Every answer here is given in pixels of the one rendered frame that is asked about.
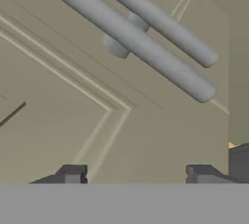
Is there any beige panelled cabinet door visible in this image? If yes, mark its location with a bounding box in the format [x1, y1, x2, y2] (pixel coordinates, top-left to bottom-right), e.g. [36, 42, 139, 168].
[0, 0, 231, 116]
[0, 0, 231, 185]

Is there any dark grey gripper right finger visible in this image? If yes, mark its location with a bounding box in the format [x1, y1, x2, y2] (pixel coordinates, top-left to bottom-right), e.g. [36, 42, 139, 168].
[185, 164, 243, 185]

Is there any long grey cabinet handle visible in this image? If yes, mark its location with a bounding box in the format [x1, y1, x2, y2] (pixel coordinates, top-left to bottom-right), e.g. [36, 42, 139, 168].
[28, 0, 217, 104]
[85, 0, 220, 69]

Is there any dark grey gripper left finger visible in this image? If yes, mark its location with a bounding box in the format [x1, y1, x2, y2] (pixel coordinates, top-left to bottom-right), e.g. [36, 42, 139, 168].
[28, 164, 89, 185]

